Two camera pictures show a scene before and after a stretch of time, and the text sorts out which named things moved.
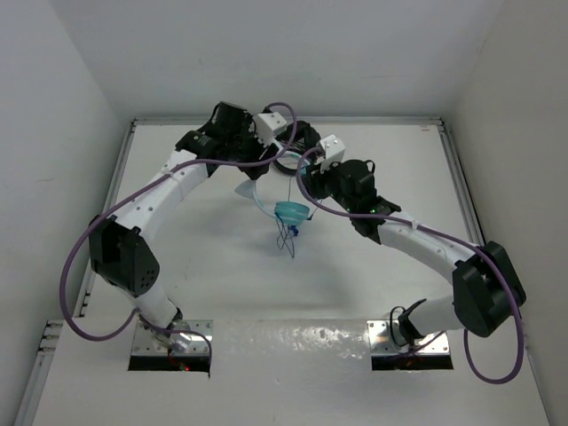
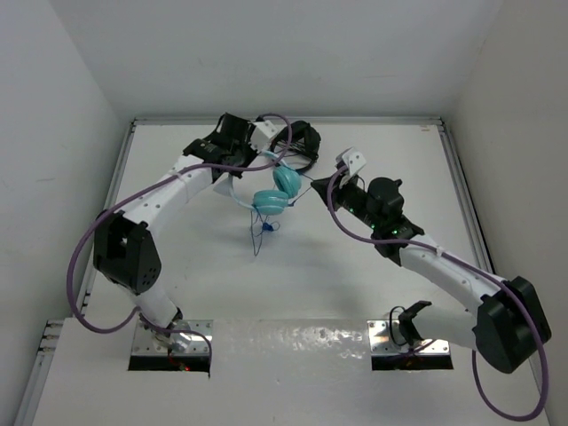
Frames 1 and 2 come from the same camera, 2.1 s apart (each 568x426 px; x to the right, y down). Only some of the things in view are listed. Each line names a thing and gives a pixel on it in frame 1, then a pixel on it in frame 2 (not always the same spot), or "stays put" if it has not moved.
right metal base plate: (390, 351) stays put
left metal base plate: (194, 357) stays put
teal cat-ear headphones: (289, 213) → (287, 184)
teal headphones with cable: (286, 232) → (258, 227)
